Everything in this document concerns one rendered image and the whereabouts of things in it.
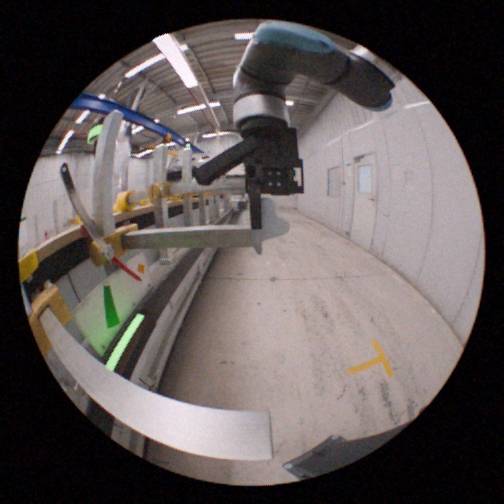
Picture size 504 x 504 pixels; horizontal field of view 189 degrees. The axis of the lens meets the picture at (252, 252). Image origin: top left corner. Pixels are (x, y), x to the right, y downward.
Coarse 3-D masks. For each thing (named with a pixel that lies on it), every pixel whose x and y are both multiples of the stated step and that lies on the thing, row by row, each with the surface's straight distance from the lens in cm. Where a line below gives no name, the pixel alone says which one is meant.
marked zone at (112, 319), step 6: (108, 288) 33; (108, 294) 33; (108, 300) 33; (108, 306) 33; (114, 306) 34; (108, 312) 33; (114, 312) 34; (108, 318) 33; (114, 318) 34; (108, 324) 33; (114, 324) 34
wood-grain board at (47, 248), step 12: (168, 204) 93; (180, 204) 109; (120, 216) 61; (132, 216) 66; (72, 228) 94; (48, 240) 91; (60, 240) 47; (72, 240) 48; (36, 252) 45; (48, 252) 46
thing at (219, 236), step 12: (168, 228) 30; (180, 228) 28; (192, 228) 27; (204, 228) 26; (216, 228) 25; (228, 228) 24; (240, 228) 24; (132, 240) 33; (144, 240) 31; (156, 240) 29; (168, 240) 28; (180, 240) 27; (192, 240) 26; (204, 240) 25; (216, 240) 25; (228, 240) 24; (240, 240) 24
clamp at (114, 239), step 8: (136, 224) 39; (120, 232) 35; (104, 240) 32; (112, 240) 33; (120, 240) 35; (96, 248) 32; (120, 248) 35; (96, 256) 33; (120, 256) 35; (96, 264) 34
